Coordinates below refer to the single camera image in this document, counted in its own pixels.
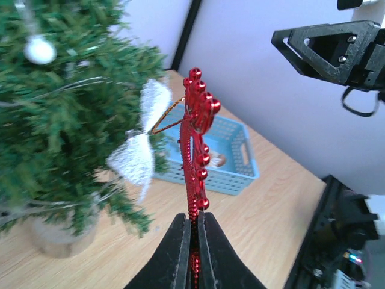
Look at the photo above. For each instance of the gingerbread figure ornament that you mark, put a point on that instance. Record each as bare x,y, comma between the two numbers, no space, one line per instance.
217,160

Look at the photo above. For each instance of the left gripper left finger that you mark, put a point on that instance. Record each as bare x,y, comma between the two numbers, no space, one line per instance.
169,267

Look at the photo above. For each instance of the small green christmas tree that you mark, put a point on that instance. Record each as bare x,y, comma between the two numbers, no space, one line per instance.
62,230

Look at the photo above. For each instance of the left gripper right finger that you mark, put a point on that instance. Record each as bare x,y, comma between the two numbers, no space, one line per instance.
219,265

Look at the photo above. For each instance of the white mesh bow ornament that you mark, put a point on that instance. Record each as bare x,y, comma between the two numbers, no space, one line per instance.
134,160

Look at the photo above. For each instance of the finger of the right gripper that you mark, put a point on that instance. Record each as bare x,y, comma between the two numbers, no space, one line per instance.
350,54

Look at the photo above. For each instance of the red beaded ornament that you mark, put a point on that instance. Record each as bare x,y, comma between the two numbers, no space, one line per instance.
200,109

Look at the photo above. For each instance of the light blue plastic basket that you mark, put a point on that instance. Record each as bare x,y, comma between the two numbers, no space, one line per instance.
232,165

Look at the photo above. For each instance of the fairy light string white beads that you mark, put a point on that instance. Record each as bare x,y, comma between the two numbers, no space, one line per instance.
70,90

